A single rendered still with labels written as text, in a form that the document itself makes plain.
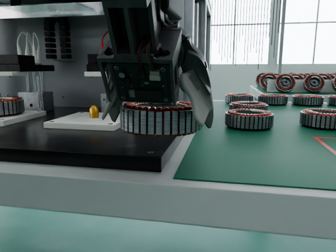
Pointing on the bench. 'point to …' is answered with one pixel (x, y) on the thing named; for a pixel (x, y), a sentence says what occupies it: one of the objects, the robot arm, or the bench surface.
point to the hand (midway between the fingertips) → (161, 118)
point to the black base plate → (83, 145)
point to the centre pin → (94, 112)
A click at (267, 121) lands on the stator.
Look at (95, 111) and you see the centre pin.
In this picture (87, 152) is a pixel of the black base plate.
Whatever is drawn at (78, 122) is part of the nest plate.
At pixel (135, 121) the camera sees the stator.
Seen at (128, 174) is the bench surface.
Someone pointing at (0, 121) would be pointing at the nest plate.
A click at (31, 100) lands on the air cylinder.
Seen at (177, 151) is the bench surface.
